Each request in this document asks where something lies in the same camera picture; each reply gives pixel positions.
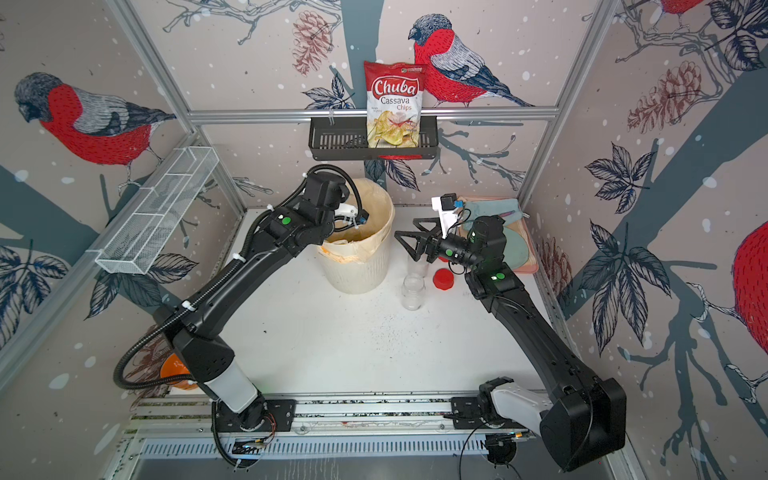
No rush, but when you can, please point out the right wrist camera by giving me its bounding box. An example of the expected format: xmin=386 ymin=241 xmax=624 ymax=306
xmin=431 ymin=193 xmax=464 ymax=238

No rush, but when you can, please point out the Chuba cassava chips bag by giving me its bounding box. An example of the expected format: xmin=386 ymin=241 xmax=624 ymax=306
xmin=364 ymin=62 xmax=426 ymax=148

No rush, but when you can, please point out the yellowish bin liner bag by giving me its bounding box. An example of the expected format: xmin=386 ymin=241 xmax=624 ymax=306
xmin=317 ymin=179 xmax=395 ymax=264

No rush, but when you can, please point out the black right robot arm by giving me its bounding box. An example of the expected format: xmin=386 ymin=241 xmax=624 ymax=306
xmin=394 ymin=215 xmax=627 ymax=472

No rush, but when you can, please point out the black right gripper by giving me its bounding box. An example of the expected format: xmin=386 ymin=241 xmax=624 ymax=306
xmin=396 ymin=217 xmax=483 ymax=275

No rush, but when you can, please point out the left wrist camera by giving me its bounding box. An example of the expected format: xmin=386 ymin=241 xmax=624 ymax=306
xmin=334 ymin=203 xmax=369 ymax=232

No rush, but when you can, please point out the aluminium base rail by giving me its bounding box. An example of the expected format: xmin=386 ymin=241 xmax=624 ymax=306
xmin=113 ymin=392 xmax=625 ymax=463

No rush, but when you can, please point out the black corrugated cable conduit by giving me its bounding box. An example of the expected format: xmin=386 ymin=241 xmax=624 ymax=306
xmin=113 ymin=164 xmax=368 ymax=391

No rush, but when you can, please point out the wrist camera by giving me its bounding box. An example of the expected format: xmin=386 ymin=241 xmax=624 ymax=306
xmin=431 ymin=193 xmax=464 ymax=238
xmin=334 ymin=203 xmax=369 ymax=232

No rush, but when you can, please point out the teal folded cloth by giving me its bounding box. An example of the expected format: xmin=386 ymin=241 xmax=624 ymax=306
xmin=463 ymin=198 xmax=525 ymax=231

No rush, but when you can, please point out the cream waste bin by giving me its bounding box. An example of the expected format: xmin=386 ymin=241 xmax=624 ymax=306
xmin=316 ymin=178 xmax=396 ymax=295

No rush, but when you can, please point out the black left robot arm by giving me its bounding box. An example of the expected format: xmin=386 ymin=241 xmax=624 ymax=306
xmin=160 ymin=165 xmax=357 ymax=431

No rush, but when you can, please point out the red-lidded glass jar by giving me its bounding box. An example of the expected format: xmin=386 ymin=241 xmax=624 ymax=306
xmin=401 ymin=274 xmax=426 ymax=311

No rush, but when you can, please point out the black wall basket shelf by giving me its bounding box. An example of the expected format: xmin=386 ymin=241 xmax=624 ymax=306
xmin=308 ymin=116 xmax=439 ymax=161

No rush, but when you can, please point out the mint green flower plate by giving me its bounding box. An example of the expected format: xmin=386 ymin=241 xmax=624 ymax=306
xmin=504 ymin=228 xmax=529 ymax=270

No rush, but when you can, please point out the glass jar with tea leaves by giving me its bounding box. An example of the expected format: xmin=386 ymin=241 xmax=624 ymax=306
xmin=407 ymin=258 xmax=429 ymax=278

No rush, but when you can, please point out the white wire mesh basket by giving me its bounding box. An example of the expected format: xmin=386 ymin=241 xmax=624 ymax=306
xmin=95 ymin=146 xmax=219 ymax=274

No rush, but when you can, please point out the orange cup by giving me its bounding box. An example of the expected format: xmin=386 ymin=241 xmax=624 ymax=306
xmin=160 ymin=354 xmax=198 ymax=391

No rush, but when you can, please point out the pink plastic tray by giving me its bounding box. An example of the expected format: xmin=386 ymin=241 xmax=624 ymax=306
xmin=458 ymin=197 xmax=538 ymax=274

